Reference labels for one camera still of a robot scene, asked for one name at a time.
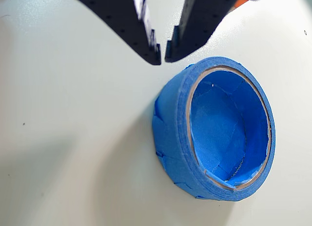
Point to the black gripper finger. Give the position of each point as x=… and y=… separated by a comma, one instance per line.
x=200, y=21
x=122, y=18

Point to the orange cube block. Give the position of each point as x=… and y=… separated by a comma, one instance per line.
x=240, y=3

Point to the blue tape roll bin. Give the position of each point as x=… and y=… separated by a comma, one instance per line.
x=170, y=128

